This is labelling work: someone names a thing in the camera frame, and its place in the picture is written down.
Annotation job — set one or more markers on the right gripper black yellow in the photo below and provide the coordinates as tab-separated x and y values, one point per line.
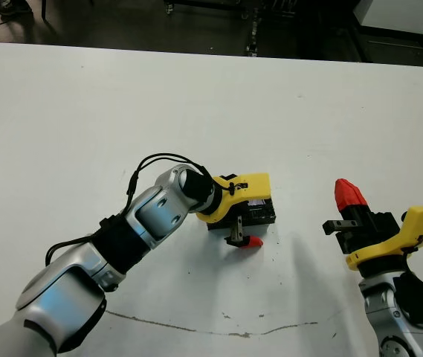
376	234

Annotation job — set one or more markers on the glossy black box lid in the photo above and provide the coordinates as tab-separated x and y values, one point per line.
263	215

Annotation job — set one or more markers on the black chair leg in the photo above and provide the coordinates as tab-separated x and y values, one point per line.
44	9

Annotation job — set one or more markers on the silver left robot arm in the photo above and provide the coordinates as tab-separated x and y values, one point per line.
151	212

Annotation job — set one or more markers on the white cabinet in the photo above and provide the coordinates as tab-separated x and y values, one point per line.
404	15

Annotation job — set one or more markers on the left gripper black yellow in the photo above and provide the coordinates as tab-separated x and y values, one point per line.
248	186

